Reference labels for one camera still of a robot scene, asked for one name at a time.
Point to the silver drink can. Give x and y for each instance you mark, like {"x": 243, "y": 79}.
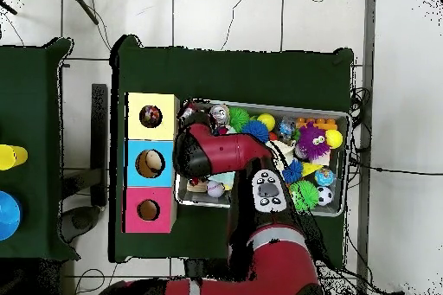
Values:
{"x": 219, "y": 115}

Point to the multicoloured knotted rag toy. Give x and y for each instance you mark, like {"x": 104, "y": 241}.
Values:
{"x": 150, "y": 116}

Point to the mint green cloth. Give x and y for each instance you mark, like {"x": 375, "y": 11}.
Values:
{"x": 223, "y": 178}

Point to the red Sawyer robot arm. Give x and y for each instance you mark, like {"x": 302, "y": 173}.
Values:
{"x": 225, "y": 149}

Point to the wooden box with three holes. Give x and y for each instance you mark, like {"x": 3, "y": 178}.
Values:
{"x": 152, "y": 134}

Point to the shallow silver mesh bin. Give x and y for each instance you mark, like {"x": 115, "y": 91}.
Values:
{"x": 328, "y": 210}

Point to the dark green table cloth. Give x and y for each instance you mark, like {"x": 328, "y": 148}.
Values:
{"x": 225, "y": 73}
{"x": 34, "y": 101}

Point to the blue spiky ball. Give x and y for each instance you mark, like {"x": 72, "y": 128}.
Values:
{"x": 258, "y": 130}

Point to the cream cloth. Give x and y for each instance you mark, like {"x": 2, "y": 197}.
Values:
{"x": 283, "y": 151}

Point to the purple spiky monster toy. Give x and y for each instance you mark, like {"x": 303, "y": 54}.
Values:
{"x": 311, "y": 141}

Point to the orange toy building block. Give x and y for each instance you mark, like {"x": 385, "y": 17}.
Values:
{"x": 322, "y": 123}

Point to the green spiky ball with eyes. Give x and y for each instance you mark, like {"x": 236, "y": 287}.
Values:
{"x": 304, "y": 195}

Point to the black tripod leg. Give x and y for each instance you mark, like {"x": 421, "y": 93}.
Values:
{"x": 84, "y": 6}
{"x": 8, "y": 7}

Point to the small soccer ball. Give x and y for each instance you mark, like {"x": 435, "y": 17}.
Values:
{"x": 325, "y": 195}

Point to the yellow cup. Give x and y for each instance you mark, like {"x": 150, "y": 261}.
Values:
{"x": 14, "y": 156}

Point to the blue bowl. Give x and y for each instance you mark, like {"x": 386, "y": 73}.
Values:
{"x": 8, "y": 215}

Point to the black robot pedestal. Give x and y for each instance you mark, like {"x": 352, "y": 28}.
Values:
{"x": 204, "y": 267}

